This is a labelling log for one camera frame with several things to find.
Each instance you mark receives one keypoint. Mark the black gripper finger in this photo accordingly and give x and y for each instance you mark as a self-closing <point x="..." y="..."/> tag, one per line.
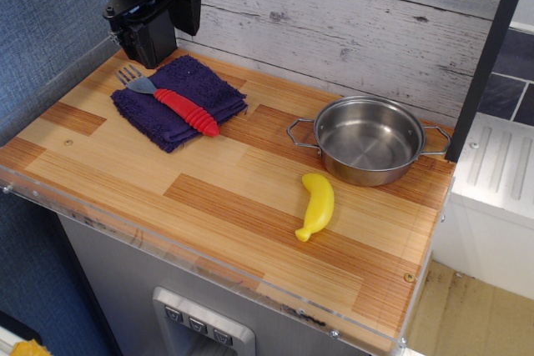
<point x="185" y="15"/>
<point x="149" y="43"/>

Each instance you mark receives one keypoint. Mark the yellow toy banana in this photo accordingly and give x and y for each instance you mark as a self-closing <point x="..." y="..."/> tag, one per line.
<point x="320" y="207"/>

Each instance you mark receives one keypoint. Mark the purple folded cloth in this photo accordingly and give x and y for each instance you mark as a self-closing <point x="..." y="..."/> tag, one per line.
<point x="190" y="78"/>

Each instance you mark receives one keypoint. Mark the stainless steel pot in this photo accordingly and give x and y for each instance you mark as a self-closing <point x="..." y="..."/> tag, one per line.
<point x="368" y="141"/>

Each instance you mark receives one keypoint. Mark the silver dispenser button panel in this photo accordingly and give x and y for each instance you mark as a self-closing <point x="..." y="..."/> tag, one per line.
<point x="189" y="328"/>

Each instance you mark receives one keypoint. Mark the yellow object at corner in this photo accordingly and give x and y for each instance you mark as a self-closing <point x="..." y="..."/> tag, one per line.
<point x="29" y="348"/>

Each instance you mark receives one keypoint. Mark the white toy sink unit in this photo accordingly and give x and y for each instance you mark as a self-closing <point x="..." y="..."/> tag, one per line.
<point x="486" y="229"/>

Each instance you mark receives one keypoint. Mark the red handled metal fork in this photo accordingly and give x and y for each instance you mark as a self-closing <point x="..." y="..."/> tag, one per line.
<point x="194" y="115"/>

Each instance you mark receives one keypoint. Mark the dark right shelf post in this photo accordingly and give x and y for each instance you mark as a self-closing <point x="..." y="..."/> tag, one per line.
<point x="494" y="41"/>

